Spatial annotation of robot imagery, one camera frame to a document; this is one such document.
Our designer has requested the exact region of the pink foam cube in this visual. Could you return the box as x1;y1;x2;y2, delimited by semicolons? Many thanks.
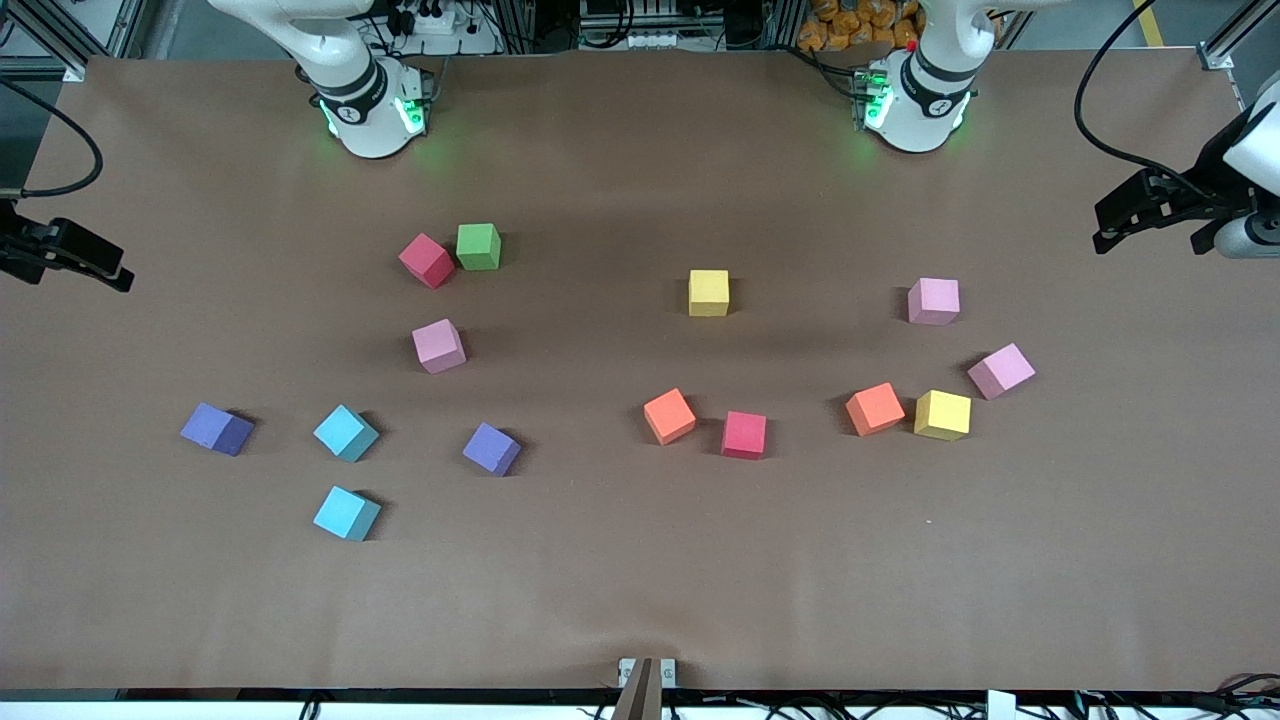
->
411;319;468;375
907;278;961;327
966;343;1037;401

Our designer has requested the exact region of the orange foam cube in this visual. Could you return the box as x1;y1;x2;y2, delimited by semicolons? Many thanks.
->
643;388;698;446
845;382;907;438

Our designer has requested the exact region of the cyan foam cube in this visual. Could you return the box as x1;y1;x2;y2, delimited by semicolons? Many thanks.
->
313;404;381;463
312;486;383;543

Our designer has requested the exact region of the yellow foam cube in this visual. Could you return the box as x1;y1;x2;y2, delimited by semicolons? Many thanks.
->
913;390;973;442
688;270;731;318

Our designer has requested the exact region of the purple foam cube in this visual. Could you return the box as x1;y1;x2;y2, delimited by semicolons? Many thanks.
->
180;402;255;457
462;422;523;478

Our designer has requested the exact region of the orange packets pile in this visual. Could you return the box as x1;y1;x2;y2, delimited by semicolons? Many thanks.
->
797;0;926;53

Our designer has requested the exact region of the red foam cube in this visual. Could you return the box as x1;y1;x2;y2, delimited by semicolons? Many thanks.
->
398;233;457;290
721;411;768;461

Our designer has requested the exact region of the green foam cube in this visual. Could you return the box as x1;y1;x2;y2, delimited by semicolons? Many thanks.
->
456;223;502;272

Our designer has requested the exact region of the white power strip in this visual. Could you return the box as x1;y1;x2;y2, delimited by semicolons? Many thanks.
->
372;0;501;56

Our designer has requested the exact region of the white electrical box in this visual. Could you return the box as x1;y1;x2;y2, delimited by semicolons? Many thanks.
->
578;0;691;51

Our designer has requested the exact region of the brown table cover sheet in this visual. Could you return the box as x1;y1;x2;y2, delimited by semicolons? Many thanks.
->
0;50;1280;693

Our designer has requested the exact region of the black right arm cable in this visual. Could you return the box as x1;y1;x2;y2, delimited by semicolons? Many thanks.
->
0;78;104;198

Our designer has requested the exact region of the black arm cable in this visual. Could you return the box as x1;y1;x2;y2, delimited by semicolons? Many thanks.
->
1075;0;1216;201
0;78;104;198

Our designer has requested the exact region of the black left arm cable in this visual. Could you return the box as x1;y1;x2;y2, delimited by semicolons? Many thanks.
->
1075;0;1216;201

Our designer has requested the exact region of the aluminium frame profile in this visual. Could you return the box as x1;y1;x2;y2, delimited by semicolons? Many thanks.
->
0;0;146;83
1200;0;1280;71

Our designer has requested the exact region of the silver bracket with brown post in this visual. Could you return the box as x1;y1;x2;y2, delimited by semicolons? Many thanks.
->
612;657;679;720

